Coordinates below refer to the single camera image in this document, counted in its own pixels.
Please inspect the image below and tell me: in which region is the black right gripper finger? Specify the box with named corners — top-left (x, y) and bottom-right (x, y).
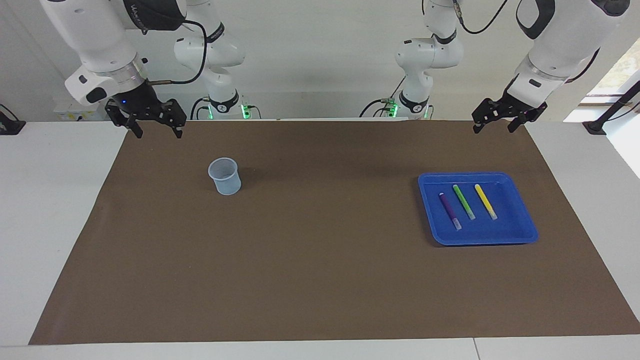
top-left (161, 99), bottom-right (187, 139)
top-left (105, 99), bottom-right (144, 139)

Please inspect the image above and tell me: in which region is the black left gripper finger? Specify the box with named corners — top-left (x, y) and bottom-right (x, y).
top-left (507, 102), bottom-right (548, 133)
top-left (472, 99), bottom-right (503, 134)

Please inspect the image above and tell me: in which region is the yellow pen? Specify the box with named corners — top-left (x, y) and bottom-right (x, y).
top-left (474, 184), bottom-right (498, 221)

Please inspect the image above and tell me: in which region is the green pen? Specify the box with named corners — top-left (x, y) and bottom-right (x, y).
top-left (452, 184), bottom-right (476, 221)

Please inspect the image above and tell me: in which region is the purple pen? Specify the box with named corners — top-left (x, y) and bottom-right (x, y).
top-left (439, 192), bottom-right (463, 231)

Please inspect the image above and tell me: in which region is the black clamp stand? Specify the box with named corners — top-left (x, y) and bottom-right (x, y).
top-left (582, 80), bottom-right (640, 136)

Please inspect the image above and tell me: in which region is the white power socket box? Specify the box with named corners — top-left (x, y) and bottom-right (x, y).
top-left (54, 97), bottom-right (108, 122)

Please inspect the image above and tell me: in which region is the clear plastic cup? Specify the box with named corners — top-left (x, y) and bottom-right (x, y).
top-left (207, 157), bottom-right (242, 196)

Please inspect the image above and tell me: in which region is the bright window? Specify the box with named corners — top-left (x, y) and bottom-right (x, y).
top-left (585, 37), bottom-right (640, 106)

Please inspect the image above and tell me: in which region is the blue plastic tray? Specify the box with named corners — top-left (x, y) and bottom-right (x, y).
top-left (417, 172), bottom-right (540, 247)

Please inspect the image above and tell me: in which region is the black table clamp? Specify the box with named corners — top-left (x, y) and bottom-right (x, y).
top-left (0, 104), bottom-right (27, 136)

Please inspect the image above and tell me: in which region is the brown table mat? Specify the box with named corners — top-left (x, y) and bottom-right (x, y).
top-left (28, 119), bottom-right (640, 346)

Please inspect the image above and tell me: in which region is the black right base cable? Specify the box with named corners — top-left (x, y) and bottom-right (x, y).
top-left (190, 97), bottom-right (213, 121)

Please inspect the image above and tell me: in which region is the black base cable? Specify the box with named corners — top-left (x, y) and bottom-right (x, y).
top-left (190, 97), bottom-right (213, 121)
top-left (359, 75), bottom-right (407, 119)

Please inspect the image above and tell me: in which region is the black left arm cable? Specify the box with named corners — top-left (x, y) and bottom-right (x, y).
top-left (452, 0), bottom-right (510, 36)

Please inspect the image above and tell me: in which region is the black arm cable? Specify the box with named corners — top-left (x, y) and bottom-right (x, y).
top-left (149, 19), bottom-right (208, 86)
top-left (452, 0), bottom-right (510, 36)

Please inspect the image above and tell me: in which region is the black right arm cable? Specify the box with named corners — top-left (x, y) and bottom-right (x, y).
top-left (149, 19), bottom-right (208, 86)

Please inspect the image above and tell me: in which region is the black left base cable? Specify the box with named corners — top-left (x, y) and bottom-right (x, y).
top-left (359, 75), bottom-right (407, 119)

